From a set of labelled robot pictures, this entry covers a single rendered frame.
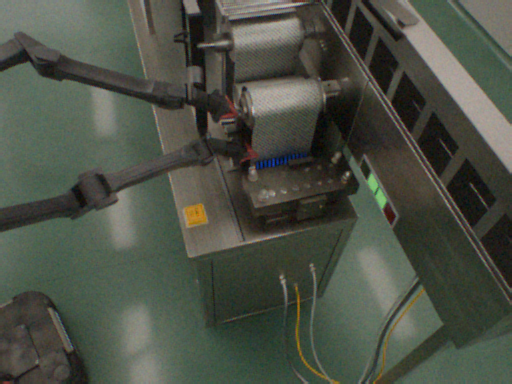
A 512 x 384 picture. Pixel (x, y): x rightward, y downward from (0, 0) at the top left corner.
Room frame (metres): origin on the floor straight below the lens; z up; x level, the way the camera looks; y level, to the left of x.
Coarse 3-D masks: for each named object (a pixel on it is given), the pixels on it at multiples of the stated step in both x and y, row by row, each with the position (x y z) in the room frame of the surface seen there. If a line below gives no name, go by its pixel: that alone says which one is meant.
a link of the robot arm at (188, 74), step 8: (184, 72) 1.10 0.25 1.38; (192, 72) 1.10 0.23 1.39; (200, 72) 1.11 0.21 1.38; (184, 80) 1.07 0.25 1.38; (192, 80) 1.08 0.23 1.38; (200, 80) 1.08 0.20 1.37; (168, 88) 1.02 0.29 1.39; (176, 88) 1.02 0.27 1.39; (184, 88) 1.03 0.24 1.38; (176, 96) 1.00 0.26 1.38; (184, 96) 1.01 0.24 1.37; (184, 104) 1.02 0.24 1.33
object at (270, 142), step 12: (312, 120) 1.13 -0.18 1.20; (264, 132) 1.07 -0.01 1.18; (276, 132) 1.08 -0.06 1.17; (288, 132) 1.10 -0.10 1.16; (300, 132) 1.12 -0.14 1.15; (312, 132) 1.13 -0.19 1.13; (252, 144) 1.05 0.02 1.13; (264, 144) 1.07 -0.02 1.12; (276, 144) 1.08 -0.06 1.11; (288, 144) 1.10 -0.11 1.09; (300, 144) 1.12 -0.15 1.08; (264, 156) 1.07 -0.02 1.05; (276, 156) 1.09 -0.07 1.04
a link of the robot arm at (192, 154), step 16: (192, 144) 0.95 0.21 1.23; (160, 160) 0.85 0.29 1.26; (176, 160) 0.87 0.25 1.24; (192, 160) 0.89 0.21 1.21; (80, 176) 0.71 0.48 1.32; (112, 176) 0.74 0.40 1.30; (128, 176) 0.75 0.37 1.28; (144, 176) 0.78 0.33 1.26; (112, 192) 0.69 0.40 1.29; (96, 208) 0.64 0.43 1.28
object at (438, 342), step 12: (348, 156) 1.36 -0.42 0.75; (432, 336) 0.55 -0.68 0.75; (444, 336) 0.53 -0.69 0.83; (420, 348) 0.55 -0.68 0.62; (432, 348) 0.52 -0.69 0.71; (444, 348) 0.51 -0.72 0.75; (408, 360) 0.54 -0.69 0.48; (420, 360) 0.52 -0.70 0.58; (396, 372) 0.53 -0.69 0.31; (408, 372) 0.51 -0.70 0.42
